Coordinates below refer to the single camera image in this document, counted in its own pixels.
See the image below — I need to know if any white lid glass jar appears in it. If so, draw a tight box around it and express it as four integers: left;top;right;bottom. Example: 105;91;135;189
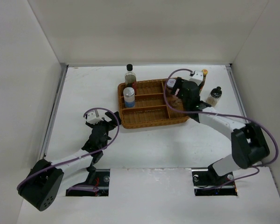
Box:
165;78;176;97

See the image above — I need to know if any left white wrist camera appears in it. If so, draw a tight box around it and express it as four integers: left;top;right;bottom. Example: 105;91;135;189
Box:
86;111;104;124

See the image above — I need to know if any brown wicker divided tray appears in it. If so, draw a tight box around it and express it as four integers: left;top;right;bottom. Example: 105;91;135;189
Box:
118;79;189;129

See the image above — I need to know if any black cap spice bottle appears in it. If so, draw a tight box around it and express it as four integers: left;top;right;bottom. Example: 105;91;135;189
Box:
206;86;222;107

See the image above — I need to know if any left metal table rail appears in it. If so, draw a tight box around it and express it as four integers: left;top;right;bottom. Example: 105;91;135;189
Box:
37;63;69;160

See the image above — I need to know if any silver lid spice jar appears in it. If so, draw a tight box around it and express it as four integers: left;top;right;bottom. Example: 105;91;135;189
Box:
123;87;135;108

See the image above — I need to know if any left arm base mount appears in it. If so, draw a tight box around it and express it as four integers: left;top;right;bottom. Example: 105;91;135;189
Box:
65;167;111;197

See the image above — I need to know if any right metal table rail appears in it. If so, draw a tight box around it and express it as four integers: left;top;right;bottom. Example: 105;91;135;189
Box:
225;64;246;117

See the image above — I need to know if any metal table rail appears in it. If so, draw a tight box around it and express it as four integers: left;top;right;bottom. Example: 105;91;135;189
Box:
37;63;69;160
225;64;246;117

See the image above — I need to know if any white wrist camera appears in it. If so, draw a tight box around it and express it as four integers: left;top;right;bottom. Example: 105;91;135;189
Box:
86;111;104;124
189;70;203;85

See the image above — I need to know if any dark sauce bottle black cap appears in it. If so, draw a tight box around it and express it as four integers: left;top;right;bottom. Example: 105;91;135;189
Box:
125;64;137;94

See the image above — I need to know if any pink lid spice bottle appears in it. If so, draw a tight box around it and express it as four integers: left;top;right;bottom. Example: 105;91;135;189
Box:
169;95;182;108

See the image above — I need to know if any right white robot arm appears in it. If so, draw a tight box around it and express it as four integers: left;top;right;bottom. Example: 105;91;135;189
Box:
172;77;270;185

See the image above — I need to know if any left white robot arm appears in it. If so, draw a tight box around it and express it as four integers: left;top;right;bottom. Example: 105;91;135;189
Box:
17;108;121;211

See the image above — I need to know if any red sauce bottle yellow cap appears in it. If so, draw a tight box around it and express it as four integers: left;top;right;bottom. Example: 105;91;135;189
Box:
199;69;208;93

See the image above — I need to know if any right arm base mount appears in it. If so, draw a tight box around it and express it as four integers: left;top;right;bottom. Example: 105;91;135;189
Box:
191;167;238;196

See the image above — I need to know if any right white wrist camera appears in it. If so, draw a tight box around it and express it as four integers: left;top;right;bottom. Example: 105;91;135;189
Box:
189;70;203;85

